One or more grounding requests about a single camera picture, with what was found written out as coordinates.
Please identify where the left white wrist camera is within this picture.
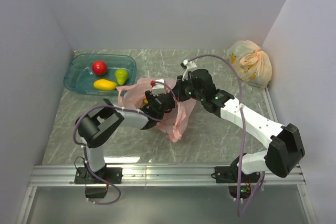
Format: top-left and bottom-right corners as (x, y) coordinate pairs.
(150, 79), (167, 96)

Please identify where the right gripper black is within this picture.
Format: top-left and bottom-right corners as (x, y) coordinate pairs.
(169, 74), (204, 102)

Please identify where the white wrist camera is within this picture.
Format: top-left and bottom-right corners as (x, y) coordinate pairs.
(181, 60), (197, 81)
(150, 79), (167, 96)

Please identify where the black box under rail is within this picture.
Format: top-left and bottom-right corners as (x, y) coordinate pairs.
(85, 187), (108, 199)

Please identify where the teal transparent plastic basin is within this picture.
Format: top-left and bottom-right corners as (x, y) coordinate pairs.
(64, 53), (137, 96)

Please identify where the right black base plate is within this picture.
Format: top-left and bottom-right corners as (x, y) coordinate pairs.
(209, 165), (253, 184)

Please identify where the aluminium mounting rail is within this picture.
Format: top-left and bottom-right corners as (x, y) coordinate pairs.
(28, 165), (307, 188)

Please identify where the red apple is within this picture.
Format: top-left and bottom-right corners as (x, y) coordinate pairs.
(91, 60), (108, 76)

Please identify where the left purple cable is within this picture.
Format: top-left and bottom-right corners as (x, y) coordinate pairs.
(72, 82), (181, 151)

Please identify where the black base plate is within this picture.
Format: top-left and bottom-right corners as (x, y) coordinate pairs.
(209, 165), (253, 184)
(74, 167), (122, 184)

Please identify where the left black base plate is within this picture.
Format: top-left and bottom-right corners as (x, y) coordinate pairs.
(74, 167), (122, 184)

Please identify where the purple cable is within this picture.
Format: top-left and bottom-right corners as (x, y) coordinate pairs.
(72, 82), (181, 151)
(188, 55), (266, 217)

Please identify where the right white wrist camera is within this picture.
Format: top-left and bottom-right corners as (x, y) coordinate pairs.
(181, 60), (197, 81)

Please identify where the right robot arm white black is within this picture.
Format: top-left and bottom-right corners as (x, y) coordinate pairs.
(173, 69), (305, 182)

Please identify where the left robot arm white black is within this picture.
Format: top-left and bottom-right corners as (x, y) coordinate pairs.
(73, 91), (177, 184)

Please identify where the yellow fruit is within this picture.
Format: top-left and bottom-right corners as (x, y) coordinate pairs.
(93, 79), (118, 91)

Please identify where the green pear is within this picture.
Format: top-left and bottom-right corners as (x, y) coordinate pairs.
(114, 69), (129, 86)

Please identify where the orange knotted plastic bag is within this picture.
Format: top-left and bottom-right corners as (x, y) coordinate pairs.
(226, 40), (272, 89)

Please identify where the pink plastic bag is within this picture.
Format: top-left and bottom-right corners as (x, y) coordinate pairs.
(117, 78), (196, 142)

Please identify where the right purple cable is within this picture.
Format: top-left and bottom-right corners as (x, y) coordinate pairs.
(188, 55), (266, 217)

